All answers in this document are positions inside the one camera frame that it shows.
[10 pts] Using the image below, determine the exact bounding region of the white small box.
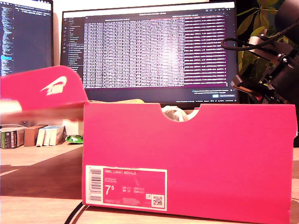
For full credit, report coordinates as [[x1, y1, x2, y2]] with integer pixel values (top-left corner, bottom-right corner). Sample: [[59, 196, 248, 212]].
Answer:
[[36, 126, 49, 147], [43, 126, 57, 147], [49, 125, 65, 146]]

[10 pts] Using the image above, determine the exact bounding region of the green packet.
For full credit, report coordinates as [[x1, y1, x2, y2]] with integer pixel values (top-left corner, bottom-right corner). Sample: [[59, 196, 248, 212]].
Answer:
[[65, 134, 84, 144]]

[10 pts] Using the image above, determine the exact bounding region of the large black computer monitor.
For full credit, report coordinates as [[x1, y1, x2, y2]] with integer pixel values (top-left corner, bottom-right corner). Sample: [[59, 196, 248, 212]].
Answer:
[[59, 1, 240, 109]]

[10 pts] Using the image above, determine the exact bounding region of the tan shoe part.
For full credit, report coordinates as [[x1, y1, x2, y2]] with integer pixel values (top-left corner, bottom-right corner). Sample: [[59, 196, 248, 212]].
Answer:
[[112, 98, 145, 105]]

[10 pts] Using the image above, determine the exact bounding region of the black monitor with code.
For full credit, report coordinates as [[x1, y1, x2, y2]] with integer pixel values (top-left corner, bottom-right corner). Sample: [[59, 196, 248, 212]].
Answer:
[[0, 0, 54, 77]]

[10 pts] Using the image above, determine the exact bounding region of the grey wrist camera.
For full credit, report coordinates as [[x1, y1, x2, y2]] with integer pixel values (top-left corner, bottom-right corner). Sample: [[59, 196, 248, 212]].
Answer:
[[247, 29, 281, 59]]

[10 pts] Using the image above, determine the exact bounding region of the black cable on table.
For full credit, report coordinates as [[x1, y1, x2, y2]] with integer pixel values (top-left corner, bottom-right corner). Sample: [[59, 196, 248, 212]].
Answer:
[[64, 202, 85, 224]]

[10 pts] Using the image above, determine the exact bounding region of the green leafy houseplant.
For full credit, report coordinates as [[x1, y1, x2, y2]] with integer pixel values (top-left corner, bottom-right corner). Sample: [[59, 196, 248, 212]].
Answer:
[[236, 0, 292, 79]]

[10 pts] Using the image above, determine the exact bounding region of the red Nike shoebox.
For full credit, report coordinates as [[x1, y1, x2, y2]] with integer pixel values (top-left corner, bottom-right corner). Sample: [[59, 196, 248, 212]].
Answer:
[[0, 65, 299, 224]]

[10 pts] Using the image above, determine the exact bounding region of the green and black box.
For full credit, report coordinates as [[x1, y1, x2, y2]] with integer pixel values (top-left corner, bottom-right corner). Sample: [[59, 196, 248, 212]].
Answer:
[[0, 127, 25, 149]]

